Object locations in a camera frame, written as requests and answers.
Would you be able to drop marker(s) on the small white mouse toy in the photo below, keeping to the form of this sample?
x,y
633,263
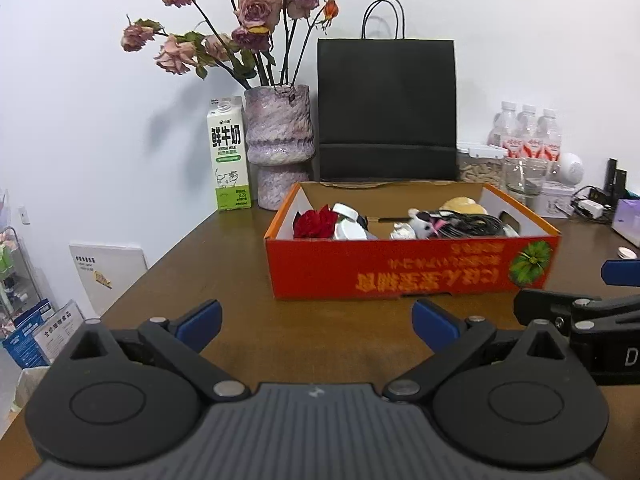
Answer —
x,y
424,225

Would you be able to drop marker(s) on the silver round coin tin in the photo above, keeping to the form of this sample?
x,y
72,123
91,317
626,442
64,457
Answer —
x,y
626,253

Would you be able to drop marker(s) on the white charger with cables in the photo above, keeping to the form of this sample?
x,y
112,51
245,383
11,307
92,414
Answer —
x,y
593,204

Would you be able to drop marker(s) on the white booklet against wall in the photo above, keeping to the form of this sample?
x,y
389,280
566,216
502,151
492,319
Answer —
x,y
107,272

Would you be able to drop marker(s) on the left water bottle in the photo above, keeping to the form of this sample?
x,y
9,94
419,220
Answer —
x,y
505,132

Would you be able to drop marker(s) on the white floral tin box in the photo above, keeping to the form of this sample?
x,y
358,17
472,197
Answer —
x,y
553,202

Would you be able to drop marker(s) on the water bottle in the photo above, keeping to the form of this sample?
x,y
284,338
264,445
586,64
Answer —
x,y
505,132
531,142
550,133

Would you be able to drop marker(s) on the wire rack with items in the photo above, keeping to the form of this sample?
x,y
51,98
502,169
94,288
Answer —
x,y
19,290

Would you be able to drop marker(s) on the empty clear glass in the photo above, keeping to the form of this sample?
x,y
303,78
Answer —
x,y
524,178

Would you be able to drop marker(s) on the white green milk carton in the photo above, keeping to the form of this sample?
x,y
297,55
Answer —
x,y
226,137

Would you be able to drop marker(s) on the yellow white plush toy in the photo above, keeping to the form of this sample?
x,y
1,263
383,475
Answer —
x,y
463,205

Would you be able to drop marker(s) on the white round speaker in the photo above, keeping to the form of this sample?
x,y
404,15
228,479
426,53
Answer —
x,y
569,170

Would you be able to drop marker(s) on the red orange cardboard box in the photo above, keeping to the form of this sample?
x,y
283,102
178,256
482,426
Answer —
x,y
385,268

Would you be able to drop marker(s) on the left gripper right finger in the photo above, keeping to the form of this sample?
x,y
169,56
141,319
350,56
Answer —
x,y
456,344

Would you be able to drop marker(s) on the clear container with pellets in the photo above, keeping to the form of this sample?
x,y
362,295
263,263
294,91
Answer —
x,y
480,163

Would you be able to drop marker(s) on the red artificial rose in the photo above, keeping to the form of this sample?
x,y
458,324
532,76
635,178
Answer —
x,y
315,224

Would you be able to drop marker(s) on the blue white leaflets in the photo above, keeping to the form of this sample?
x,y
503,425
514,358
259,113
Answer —
x,y
41,333

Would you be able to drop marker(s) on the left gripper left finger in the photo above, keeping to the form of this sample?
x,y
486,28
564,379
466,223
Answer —
x,y
176,346

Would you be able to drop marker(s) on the black paper shopping bag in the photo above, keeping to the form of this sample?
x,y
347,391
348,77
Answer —
x,y
387,108

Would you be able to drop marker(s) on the white lidded plastic jar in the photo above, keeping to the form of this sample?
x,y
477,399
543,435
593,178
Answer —
x,y
350,225

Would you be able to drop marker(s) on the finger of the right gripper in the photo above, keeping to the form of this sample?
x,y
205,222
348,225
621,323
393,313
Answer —
x,y
621,272
565,310

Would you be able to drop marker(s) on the middle water bottle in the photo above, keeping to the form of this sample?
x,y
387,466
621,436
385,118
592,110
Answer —
x,y
531,142

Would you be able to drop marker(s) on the right water bottle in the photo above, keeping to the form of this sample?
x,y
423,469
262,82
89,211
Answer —
x,y
550,133

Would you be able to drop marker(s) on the purple ceramic vase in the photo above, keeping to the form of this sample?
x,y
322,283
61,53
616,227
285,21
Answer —
x,y
279,140

